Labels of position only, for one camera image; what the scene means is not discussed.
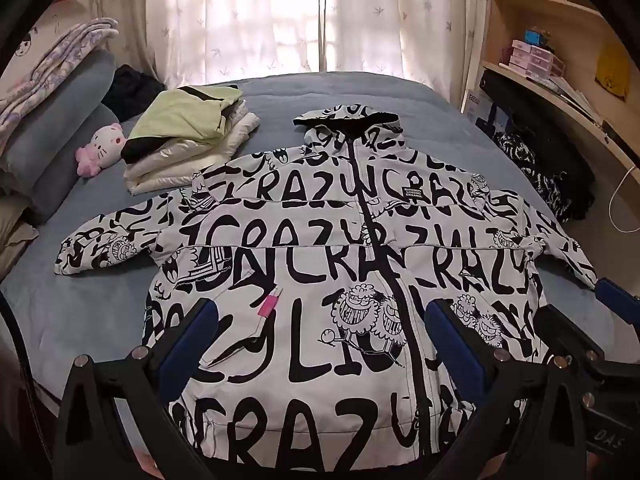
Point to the purple floral blanket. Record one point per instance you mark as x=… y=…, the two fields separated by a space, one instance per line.
x=50 y=65

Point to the folded shiny cream puffer jacket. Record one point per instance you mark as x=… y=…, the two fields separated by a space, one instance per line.
x=165 y=170

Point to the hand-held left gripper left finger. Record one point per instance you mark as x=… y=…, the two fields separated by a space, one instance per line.
x=192 y=340

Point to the bed with blue sheet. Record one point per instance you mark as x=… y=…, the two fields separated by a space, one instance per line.
x=75 y=310

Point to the grey-blue pillow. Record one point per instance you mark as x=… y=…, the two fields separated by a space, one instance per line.
x=70 y=165
x=70 y=105

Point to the pink drawer boxes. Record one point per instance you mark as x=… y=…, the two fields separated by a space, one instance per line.
x=535 y=57

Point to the wooden bookshelf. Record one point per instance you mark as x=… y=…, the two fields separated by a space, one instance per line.
x=575 y=15

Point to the blue box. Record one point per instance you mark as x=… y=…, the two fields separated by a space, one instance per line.
x=535 y=37

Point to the stack of papers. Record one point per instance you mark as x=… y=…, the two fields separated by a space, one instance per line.
x=570 y=92

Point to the white labelled box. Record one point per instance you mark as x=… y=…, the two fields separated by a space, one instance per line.
x=472 y=107

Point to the white cat plush toy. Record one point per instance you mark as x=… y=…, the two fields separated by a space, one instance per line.
x=105 y=142

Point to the folded white puffer jacket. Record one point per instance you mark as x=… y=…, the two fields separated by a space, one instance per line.
x=242 y=127

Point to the beige pillow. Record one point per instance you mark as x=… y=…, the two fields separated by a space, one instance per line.
x=15 y=235

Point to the black cloth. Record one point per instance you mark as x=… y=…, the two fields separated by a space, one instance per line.
x=132 y=90

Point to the white black graffiti print jacket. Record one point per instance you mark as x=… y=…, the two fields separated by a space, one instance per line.
x=310 y=240

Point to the sheer white curtain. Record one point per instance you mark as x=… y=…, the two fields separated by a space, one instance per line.
x=400 y=20
x=225 y=15

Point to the cartoon wall sticker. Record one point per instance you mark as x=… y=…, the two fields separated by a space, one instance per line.
x=22 y=45

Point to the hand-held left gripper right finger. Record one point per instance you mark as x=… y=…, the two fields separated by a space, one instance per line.
x=452 y=345

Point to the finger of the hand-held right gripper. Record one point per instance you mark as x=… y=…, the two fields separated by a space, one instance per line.
x=617 y=297
x=570 y=335

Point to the folded light green jacket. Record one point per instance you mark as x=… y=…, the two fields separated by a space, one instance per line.
x=185 y=115

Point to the black patterned garment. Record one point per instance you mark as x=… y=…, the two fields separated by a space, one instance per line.
x=530 y=175

